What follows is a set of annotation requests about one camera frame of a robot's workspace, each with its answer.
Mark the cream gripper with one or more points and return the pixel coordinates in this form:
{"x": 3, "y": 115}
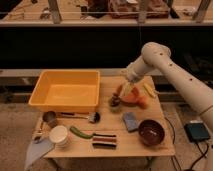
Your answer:
{"x": 126, "y": 88}

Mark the blue sponge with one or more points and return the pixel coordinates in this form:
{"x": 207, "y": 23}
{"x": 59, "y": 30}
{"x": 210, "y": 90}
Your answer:
{"x": 130, "y": 121}

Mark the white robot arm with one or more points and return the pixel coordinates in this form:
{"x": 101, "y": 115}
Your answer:
{"x": 157, "y": 56}

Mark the white paper cup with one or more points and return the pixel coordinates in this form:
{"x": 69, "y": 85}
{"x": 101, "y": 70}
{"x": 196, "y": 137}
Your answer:
{"x": 59, "y": 135}

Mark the orange plate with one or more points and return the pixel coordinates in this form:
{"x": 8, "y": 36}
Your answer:
{"x": 135, "y": 98}

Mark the small dark pinecone toy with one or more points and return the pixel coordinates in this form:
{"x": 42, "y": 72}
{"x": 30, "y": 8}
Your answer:
{"x": 114, "y": 103}

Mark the dark purple bowl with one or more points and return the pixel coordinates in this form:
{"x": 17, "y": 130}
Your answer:
{"x": 151, "y": 132}

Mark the yellow plastic bin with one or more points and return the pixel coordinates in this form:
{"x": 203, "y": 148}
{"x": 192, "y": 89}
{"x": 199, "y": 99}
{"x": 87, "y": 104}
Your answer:
{"x": 66, "y": 91}

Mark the striped cloth block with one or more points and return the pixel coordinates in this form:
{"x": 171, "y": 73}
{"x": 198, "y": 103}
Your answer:
{"x": 104, "y": 141}

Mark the green pepper toy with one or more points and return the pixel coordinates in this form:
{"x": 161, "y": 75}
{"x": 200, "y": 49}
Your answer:
{"x": 79, "y": 133}

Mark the black foot pedal box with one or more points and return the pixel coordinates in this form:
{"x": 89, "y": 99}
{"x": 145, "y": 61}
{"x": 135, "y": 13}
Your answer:
{"x": 196, "y": 132}

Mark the light blue cloth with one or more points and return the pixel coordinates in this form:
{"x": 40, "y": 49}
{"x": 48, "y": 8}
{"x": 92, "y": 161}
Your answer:
{"x": 37, "y": 150}

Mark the black brush with handle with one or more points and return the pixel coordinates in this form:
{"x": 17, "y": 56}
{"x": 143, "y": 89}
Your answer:
{"x": 91, "y": 117}

